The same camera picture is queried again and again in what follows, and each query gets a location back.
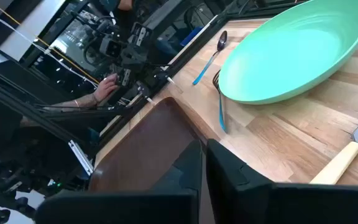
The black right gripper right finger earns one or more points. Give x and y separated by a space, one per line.
259 205

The dark brown tray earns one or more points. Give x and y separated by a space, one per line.
148 149

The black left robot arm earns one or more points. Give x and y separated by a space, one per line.
129 56

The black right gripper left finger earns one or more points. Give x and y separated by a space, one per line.
166 205

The person's forearm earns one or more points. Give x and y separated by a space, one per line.
73 104

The green plate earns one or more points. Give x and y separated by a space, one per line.
291 53

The person's hand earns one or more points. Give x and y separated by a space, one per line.
106 88

